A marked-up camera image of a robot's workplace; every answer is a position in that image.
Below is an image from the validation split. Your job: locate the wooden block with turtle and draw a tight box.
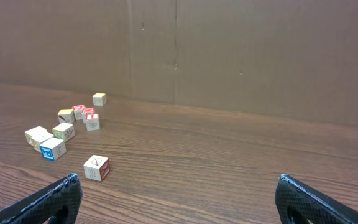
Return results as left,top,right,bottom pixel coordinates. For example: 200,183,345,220
52,123,75,142

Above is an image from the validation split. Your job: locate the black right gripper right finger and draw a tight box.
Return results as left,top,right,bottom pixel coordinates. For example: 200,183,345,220
275,174,358,224

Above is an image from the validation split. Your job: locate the wooden block with pretzel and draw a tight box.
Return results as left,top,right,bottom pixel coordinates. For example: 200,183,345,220
83,155,110,182

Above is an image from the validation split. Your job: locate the wooden block with umbrella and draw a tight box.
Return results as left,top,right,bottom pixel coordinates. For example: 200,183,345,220
30,132,53,152

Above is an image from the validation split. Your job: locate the wooden block blue letter P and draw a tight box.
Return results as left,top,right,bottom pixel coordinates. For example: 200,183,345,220
40,138,67,161

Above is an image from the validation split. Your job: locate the wooden block yellow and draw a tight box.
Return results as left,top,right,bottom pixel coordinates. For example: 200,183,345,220
58,109,75,124
93,93,107,106

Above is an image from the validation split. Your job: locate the wooden block red letter M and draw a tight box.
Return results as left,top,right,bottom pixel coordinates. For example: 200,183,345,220
81,107,95,123

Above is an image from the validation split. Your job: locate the far wooden block yellow top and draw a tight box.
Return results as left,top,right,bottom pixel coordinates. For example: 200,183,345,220
93,93,107,106

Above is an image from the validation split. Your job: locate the wooden block red letter C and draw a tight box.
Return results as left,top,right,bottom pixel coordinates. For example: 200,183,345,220
72,105,86,120

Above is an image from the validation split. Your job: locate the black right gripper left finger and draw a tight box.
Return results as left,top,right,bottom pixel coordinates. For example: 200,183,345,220
0,173,83,224

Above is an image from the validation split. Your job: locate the wooden block red letter I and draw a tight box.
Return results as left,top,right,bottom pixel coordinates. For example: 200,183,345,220
85,113,100,131

